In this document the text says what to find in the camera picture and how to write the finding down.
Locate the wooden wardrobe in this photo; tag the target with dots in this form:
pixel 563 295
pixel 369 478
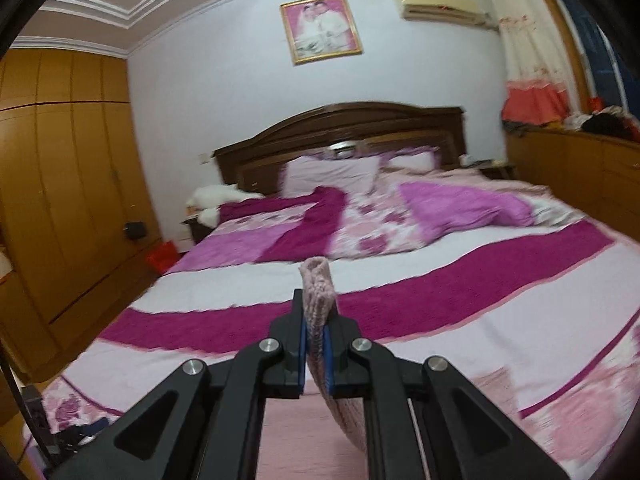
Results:
pixel 75 185

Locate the low wooden cabinet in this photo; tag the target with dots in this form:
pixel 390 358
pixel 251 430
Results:
pixel 575 175

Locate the window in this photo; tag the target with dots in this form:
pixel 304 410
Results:
pixel 595 45

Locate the small lilac frilled pillow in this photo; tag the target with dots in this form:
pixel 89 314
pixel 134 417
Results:
pixel 412 161

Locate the purple floral quilt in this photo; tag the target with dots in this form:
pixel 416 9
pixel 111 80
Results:
pixel 380 230

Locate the white and orange curtain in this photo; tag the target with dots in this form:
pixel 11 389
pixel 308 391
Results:
pixel 530 60

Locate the gold framed wall photo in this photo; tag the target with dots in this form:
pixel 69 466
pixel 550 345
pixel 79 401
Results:
pixel 321 29

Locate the white wall air conditioner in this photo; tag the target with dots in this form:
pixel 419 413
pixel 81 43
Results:
pixel 445 7

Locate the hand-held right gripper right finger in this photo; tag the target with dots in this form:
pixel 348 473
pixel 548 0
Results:
pixel 328 362

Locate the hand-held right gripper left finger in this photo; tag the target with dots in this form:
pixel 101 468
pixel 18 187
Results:
pixel 301 355

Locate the white plush toy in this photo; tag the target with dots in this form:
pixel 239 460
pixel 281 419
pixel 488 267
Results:
pixel 215 197

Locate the small black bag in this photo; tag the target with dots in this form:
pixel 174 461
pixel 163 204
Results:
pixel 135 230

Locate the red box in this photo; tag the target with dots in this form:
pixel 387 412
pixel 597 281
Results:
pixel 162 257

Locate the dark wooden nightstand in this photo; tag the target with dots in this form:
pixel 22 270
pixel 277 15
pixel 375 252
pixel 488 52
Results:
pixel 492 170
pixel 196 232

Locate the large lilac pillow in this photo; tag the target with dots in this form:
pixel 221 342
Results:
pixel 330 175

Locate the dark wooden headboard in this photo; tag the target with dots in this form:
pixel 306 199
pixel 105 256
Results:
pixel 350 122

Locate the pink knitted sweater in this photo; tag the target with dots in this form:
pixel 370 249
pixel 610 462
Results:
pixel 320 285

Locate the pile of clothes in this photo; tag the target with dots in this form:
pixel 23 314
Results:
pixel 605 122

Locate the pink white floral bedspread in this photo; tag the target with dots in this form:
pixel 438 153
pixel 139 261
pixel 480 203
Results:
pixel 450 300

